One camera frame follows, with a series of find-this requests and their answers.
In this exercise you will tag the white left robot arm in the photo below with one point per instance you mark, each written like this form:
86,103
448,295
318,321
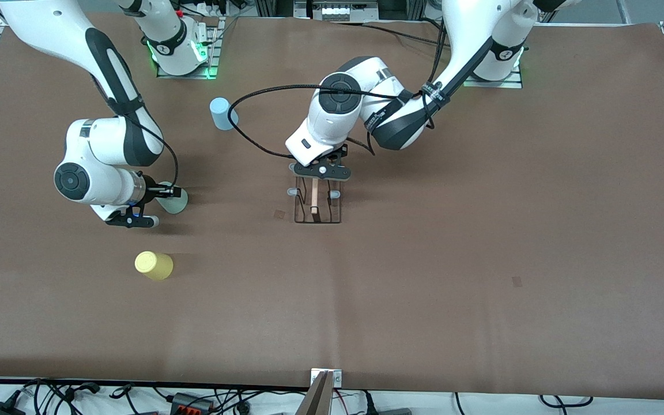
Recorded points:
470,29

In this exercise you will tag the black power adapter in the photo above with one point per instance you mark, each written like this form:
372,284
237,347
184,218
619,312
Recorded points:
3,409

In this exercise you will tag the black orange power strip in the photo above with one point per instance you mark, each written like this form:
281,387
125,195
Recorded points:
191,403

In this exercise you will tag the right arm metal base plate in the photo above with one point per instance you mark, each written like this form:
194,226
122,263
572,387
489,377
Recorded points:
214,57

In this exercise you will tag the grey flat box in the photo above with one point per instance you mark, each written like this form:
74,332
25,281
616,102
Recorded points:
392,411

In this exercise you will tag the white electronic device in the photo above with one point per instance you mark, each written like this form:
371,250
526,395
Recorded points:
338,10

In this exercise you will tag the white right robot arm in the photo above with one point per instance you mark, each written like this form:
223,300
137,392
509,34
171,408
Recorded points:
49,34

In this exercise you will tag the light blue plastic cup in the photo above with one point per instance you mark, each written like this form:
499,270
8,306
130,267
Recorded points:
222,114

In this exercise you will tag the grey brown camera pole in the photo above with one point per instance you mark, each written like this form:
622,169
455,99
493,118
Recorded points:
316,403

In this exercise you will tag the white power strip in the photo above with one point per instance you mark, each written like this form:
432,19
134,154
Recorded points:
212,8

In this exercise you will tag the silver metal bracket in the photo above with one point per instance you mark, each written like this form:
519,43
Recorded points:
338,377

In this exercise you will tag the brown paper table cover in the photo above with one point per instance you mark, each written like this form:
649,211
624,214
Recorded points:
424,317

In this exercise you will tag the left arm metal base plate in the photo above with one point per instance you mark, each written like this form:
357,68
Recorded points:
493,84

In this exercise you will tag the mint green plastic cup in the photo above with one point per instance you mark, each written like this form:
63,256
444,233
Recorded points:
177,203

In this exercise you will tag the yellow plastic cup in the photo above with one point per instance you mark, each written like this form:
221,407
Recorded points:
153,265

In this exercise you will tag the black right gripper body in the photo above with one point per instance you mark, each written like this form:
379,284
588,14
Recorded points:
151,188

